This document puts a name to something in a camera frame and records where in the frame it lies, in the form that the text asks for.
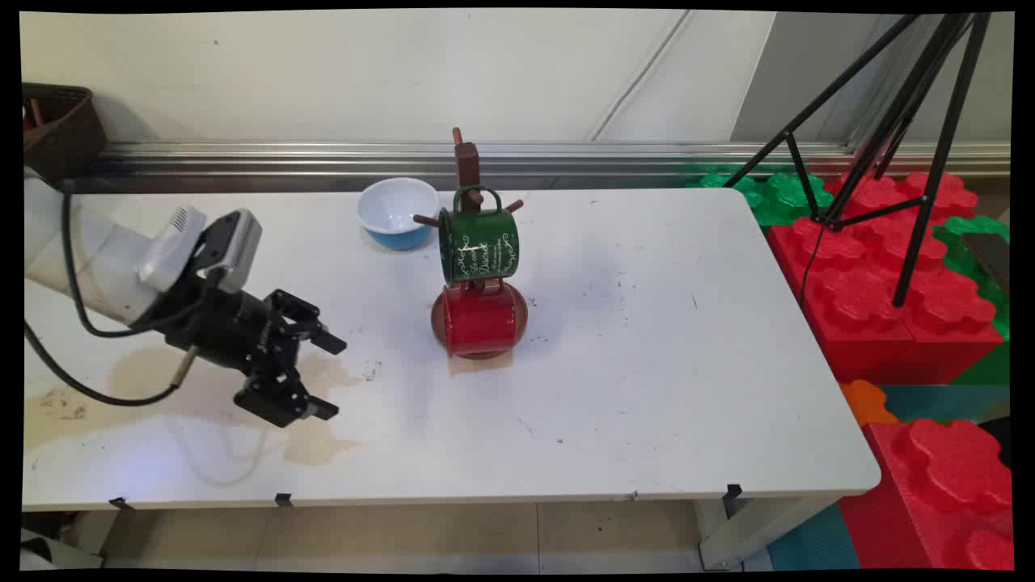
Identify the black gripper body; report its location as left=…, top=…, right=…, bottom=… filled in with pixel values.
left=164, top=277, right=302, bottom=381

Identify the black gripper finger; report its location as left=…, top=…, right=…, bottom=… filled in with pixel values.
left=267, top=288, right=349, bottom=356
left=233, top=357, right=340, bottom=429

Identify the red enamel mug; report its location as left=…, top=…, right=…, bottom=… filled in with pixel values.
left=437, top=279, right=519, bottom=360

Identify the white and blue bowl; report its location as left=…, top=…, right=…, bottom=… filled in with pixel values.
left=357, top=177, right=441, bottom=251

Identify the green enamel mug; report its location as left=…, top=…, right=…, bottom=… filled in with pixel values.
left=437, top=185, right=521, bottom=286

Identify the white table leg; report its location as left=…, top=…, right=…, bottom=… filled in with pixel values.
left=68, top=509, right=122, bottom=559
left=693, top=493, right=843, bottom=571

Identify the wooden mug tree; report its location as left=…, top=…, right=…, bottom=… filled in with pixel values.
left=412, top=127, right=530, bottom=362

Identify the brown wicker basket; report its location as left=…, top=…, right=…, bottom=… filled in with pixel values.
left=23, top=82, right=108, bottom=185

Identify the green foam block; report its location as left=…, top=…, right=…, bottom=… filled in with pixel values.
left=686, top=165, right=835, bottom=229
left=932, top=213, right=1012, bottom=386

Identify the large red foam block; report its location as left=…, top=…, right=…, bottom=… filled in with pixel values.
left=839, top=417, right=1015, bottom=571
left=766, top=171, right=1004, bottom=386

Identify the orange foam piece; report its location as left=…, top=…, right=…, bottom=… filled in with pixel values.
left=839, top=379, right=901, bottom=428

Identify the black tripod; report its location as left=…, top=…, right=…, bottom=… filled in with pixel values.
left=721, top=12, right=993, bottom=309

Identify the grey finned wrist camera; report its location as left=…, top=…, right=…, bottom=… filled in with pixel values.
left=212, top=208, right=264, bottom=294

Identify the black cable with silver plug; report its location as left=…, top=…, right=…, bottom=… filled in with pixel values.
left=24, top=322, right=200, bottom=407

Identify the aluminium wall rail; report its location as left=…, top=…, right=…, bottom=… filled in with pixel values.
left=73, top=141, right=1012, bottom=192

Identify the black camera cable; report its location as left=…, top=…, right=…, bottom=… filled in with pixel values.
left=60, top=179, right=213, bottom=340

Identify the white wall cable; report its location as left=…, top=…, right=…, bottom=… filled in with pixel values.
left=589, top=11, right=693, bottom=142

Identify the thin black tripod cable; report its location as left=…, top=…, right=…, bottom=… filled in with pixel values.
left=799, top=220, right=827, bottom=310

